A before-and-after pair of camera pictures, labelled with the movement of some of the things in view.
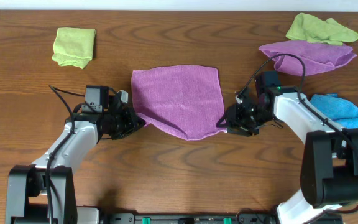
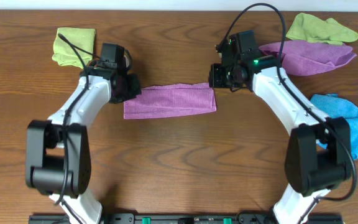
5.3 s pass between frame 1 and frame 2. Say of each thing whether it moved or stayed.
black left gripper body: moved
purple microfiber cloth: moved
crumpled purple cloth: stayed
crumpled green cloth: stayed
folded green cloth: stayed
